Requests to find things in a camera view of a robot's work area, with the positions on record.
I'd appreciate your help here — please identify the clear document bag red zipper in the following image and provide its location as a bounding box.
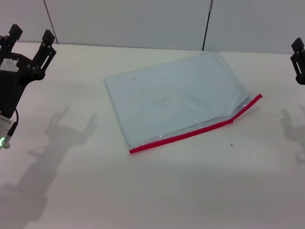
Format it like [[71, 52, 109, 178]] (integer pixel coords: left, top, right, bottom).
[[103, 51, 264, 156]]

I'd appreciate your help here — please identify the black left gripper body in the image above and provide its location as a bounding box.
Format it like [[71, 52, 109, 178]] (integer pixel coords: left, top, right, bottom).
[[0, 51, 46, 119]]

